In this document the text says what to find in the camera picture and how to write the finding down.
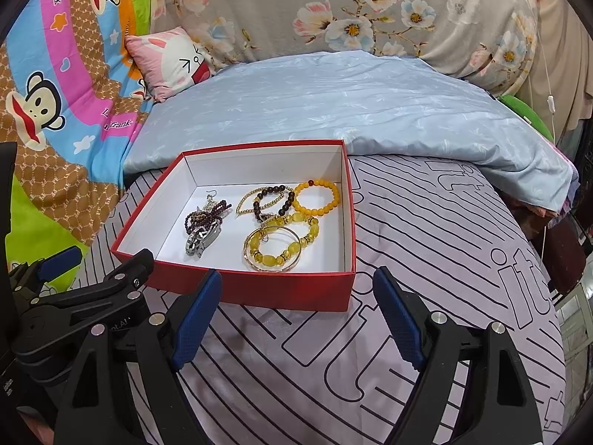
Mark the floral grey pillow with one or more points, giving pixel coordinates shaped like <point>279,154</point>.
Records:
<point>324,9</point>

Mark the green plastic object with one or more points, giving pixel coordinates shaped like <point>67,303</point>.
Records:
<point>523,111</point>

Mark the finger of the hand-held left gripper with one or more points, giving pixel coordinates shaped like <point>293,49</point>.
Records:
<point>134,264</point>
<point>60,262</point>

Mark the silver wristwatch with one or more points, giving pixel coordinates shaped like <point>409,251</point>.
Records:
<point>197,243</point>

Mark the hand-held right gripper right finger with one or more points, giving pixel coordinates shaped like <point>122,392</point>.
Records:
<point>398,315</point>

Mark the colourful cartoon monkey blanket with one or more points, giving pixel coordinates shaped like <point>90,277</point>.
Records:
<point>69,55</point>

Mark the gold bangle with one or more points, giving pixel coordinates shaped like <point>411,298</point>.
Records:
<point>278,227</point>

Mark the purple striped bedsheet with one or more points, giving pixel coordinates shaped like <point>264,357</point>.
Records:
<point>417,241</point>

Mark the red cardboard box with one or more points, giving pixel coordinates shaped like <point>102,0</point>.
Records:
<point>278,287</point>

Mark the pink cartoon pillow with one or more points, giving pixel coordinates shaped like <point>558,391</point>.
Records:
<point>171,60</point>

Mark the dark maroon cloth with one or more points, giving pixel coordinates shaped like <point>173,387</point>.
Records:
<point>563,250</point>

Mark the light blue quilt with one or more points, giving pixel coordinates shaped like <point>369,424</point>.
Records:
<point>347,102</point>

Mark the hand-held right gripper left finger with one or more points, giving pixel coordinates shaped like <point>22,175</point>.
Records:
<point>194,320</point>

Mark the silver dangle earring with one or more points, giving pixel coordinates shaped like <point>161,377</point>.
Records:
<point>211,205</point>

